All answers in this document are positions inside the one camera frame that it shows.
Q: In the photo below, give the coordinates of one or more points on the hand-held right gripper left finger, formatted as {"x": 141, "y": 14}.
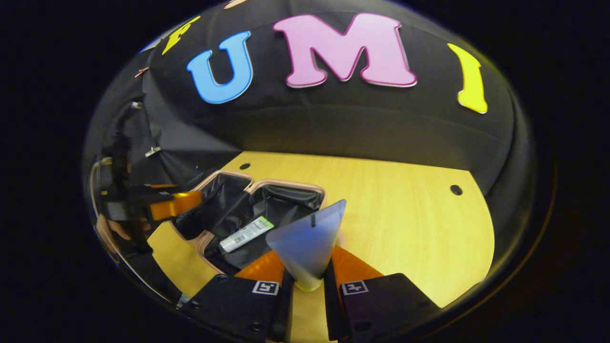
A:
{"x": 281, "y": 309}

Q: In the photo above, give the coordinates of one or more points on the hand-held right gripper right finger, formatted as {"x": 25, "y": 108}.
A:
{"x": 333, "y": 309}

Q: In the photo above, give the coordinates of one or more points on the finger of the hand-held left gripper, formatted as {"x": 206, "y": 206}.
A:
{"x": 164, "y": 189}
{"x": 178, "y": 205}

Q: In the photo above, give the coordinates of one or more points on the white green skincare tube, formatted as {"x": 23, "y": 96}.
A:
{"x": 245, "y": 234}

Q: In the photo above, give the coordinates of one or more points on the pink suitcase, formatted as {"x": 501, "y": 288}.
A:
{"x": 286, "y": 202}

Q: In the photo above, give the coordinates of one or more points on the silver metal clip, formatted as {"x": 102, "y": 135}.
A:
{"x": 152, "y": 151}

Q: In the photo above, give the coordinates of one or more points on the copper cloth clip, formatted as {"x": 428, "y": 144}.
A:
{"x": 141, "y": 72}

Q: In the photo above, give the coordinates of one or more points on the black backdrop cloth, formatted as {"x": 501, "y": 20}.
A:
{"x": 333, "y": 124}

